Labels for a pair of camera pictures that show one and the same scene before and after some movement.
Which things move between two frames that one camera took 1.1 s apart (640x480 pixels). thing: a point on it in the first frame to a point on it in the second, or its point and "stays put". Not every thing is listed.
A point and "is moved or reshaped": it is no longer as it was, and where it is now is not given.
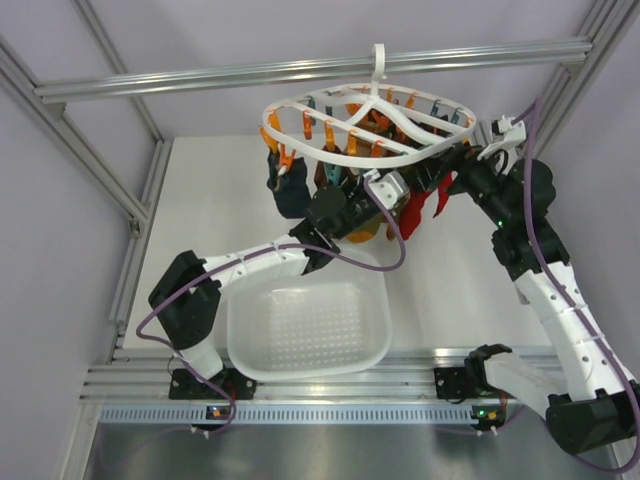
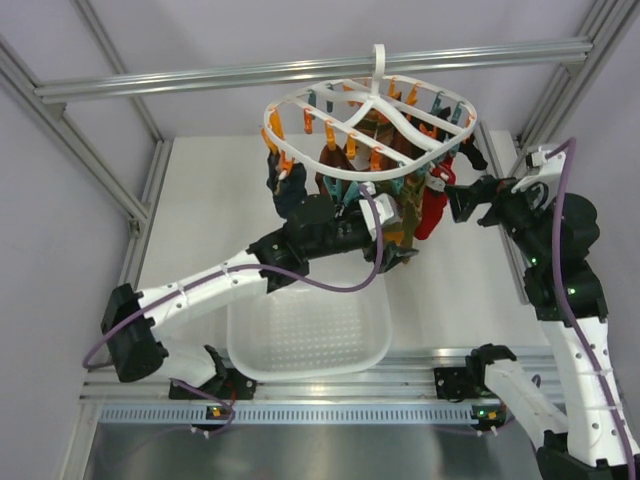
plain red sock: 410,213 to 432,207
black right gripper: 464,160 to 465,198
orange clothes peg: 330,135 stays put
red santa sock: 446,180 stays put
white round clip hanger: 367,123 is moved or reshaped
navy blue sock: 290,186 stays put
